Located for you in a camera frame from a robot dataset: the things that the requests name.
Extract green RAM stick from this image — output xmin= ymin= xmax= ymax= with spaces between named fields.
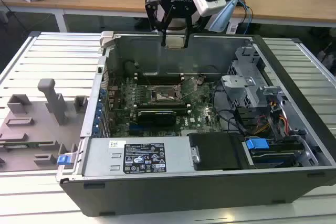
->
xmin=0 ymin=142 xmax=55 ymax=149

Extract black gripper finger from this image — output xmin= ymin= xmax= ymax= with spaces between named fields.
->
xmin=144 ymin=0 xmax=169 ymax=47
xmin=183 ymin=10 xmax=203 ymax=48

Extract black graphics card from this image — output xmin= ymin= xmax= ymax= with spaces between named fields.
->
xmin=136 ymin=110 xmax=177 ymax=126

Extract silver square CPU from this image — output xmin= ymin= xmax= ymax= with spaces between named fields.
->
xmin=166 ymin=36 xmax=186 ymax=50

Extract black internal cable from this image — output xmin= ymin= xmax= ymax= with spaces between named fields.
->
xmin=212 ymin=82 xmax=248 ymax=136

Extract blue disk carrier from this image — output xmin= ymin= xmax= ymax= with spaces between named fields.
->
xmin=246 ymin=137 xmax=269 ymax=153

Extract grey power supply unit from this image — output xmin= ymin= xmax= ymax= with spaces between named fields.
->
xmin=82 ymin=137 xmax=196 ymax=176

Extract green motherboard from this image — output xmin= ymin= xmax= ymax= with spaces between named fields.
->
xmin=104 ymin=75 xmax=224 ymax=138

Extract thin wire locking lever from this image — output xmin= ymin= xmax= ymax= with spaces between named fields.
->
xmin=145 ymin=76 xmax=155 ymax=96
xmin=180 ymin=77 xmax=191 ymax=103

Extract black power supply label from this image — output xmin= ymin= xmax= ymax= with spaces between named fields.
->
xmin=123 ymin=142 xmax=167 ymax=175

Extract CPU socket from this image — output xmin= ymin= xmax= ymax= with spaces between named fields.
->
xmin=146 ymin=84 xmax=184 ymax=104

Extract blue cable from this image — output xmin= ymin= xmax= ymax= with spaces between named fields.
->
xmin=236 ymin=0 xmax=254 ymax=27

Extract orange yellow red wires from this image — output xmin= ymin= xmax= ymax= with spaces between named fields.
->
xmin=252 ymin=113 xmax=290 ymax=135

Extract grey parts rack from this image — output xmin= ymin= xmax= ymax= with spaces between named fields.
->
xmin=0 ymin=78 xmax=89 ymax=172

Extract metal socket cover frame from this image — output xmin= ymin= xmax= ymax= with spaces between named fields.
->
xmin=177 ymin=76 xmax=199 ymax=97

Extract black open PC case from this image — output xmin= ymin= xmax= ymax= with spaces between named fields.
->
xmin=56 ymin=31 xmax=336 ymax=217

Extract blue case latch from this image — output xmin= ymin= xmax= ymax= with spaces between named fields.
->
xmin=57 ymin=154 xmax=72 ymax=167

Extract silver metal drive cage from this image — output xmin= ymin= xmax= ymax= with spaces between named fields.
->
xmin=219 ymin=45 xmax=285 ymax=110

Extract black round speaker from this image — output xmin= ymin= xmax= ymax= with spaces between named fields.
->
xmin=123 ymin=61 xmax=136 ymax=77

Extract beige case release latch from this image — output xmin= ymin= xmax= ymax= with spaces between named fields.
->
xmin=100 ymin=31 xmax=114 ymax=49

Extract black plastic shroud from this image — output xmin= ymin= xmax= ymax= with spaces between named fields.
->
xmin=188 ymin=132 xmax=249 ymax=171

